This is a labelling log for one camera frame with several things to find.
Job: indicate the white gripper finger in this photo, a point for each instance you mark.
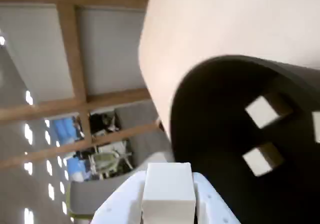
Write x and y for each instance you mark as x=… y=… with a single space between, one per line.
x=120 y=204
x=215 y=209

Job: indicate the white block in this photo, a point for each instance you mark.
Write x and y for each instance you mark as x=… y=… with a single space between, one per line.
x=257 y=161
x=168 y=184
x=317 y=126
x=262 y=111

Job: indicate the black pot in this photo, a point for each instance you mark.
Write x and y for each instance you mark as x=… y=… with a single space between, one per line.
x=212 y=109

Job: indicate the pale green chair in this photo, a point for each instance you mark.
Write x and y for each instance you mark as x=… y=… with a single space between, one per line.
x=107 y=162

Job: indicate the wooden partition frame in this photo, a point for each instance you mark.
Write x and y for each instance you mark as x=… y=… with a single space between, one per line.
x=75 y=59

